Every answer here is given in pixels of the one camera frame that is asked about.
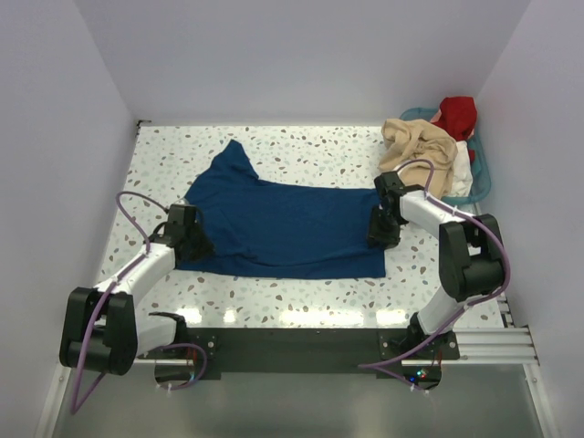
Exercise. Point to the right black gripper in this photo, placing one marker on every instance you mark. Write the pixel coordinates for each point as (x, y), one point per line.
(375, 234)

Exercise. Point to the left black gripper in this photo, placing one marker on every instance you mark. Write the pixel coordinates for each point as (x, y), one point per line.
(206, 247)

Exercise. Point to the blue printed t shirt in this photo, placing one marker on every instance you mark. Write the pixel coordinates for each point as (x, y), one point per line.
(268, 229)

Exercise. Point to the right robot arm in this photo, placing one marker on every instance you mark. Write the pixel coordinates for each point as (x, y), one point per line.
(472, 263)

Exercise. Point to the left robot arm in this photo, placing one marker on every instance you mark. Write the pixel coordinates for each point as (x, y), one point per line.
(102, 331)

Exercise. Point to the beige t shirt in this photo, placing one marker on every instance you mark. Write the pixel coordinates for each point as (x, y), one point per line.
(407, 140)

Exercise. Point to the white t shirt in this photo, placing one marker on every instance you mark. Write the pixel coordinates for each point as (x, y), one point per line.
(462, 177)

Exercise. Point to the teal laundry basket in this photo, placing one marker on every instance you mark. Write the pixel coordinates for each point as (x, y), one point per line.
(479, 168)

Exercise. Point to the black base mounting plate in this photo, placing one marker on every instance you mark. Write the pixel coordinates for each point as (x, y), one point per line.
(218, 351)

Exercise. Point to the red t shirt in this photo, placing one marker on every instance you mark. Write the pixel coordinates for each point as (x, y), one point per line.
(457, 116)

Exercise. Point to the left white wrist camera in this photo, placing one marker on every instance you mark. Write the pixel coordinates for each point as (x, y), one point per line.
(181, 201)

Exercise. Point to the aluminium frame rail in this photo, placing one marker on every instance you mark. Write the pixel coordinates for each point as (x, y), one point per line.
(505, 345)

